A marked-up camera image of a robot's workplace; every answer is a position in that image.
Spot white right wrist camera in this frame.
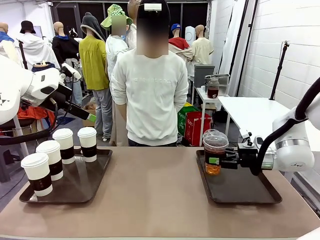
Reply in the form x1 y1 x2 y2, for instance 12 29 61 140
239 129 265 148

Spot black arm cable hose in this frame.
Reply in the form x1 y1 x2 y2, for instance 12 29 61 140
249 76 320 176
0 98 60 146

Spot cardboard box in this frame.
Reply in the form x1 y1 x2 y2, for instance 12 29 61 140
82 102 97 130

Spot figure with green checkered hat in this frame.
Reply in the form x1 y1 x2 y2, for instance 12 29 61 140
100 3 133 147

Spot mannequin in red top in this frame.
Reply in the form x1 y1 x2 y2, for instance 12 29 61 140
168 23 193 63

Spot mannequin in cream shirt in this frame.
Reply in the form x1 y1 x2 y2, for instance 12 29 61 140
191 24 215 65

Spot hanging denim garments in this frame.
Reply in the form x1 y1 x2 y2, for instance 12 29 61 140
65 57 83 107

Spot mannequin with black bucket hat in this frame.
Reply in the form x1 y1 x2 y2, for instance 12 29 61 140
14 20 61 71

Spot mannequin with blue collar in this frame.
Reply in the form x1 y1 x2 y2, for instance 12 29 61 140
0 21 21 66

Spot orange cloth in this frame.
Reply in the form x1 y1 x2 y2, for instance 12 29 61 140
16 106 56 128

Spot brown tray with handle cutout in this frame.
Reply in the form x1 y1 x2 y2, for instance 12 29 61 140
19 148 114 204

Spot mannequin in black sweater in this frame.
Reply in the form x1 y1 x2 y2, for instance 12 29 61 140
51 21 80 65

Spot person in white sweater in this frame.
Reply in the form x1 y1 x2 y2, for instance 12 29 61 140
111 0 189 147

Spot glass jar with dark liquid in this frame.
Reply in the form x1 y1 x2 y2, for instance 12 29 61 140
207 77 220 99

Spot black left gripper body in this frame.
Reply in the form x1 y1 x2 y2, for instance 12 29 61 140
41 83 76 113

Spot tall mannequin in white shirt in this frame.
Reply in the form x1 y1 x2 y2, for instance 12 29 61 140
126 0 141 51

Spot black camera tripod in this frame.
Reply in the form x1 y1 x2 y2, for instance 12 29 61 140
16 38 30 71

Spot person's right forearm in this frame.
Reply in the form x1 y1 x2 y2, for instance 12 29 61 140
117 103 128 121

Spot grey box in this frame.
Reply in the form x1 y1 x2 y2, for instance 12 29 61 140
193 64 216 88

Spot white paper coffee cup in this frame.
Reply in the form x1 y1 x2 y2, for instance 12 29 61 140
20 152 54 198
52 128 75 165
77 126 98 163
35 139 64 181

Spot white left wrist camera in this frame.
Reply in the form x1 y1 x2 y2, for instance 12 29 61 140
59 62 82 82

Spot brown plastic tray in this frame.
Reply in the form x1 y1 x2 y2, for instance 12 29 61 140
195 149 283 205

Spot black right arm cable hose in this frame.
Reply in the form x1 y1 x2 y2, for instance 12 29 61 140
249 76 320 176

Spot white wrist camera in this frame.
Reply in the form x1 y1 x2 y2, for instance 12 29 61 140
59 62 82 82
239 129 265 148

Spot mannequin in yellow blouse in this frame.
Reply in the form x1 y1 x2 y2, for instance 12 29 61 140
78 11 113 142

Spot large white table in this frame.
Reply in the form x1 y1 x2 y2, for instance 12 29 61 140
217 96 298 151

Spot green bag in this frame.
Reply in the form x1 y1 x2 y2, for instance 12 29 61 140
177 106 201 138

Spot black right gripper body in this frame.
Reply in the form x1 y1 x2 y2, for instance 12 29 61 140
237 145 259 168

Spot white round appliance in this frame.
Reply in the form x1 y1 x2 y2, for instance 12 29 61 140
185 26 196 46

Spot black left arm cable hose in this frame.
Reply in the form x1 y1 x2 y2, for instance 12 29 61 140
0 98 60 146

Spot navy torso form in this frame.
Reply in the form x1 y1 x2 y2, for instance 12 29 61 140
31 61 56 73

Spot small white side table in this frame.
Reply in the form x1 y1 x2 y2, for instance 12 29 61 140
193 86 230 147

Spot metal container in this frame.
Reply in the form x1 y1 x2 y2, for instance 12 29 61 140
204 73 230 87

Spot red bag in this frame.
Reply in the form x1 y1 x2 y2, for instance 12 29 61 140
184 111 213 147

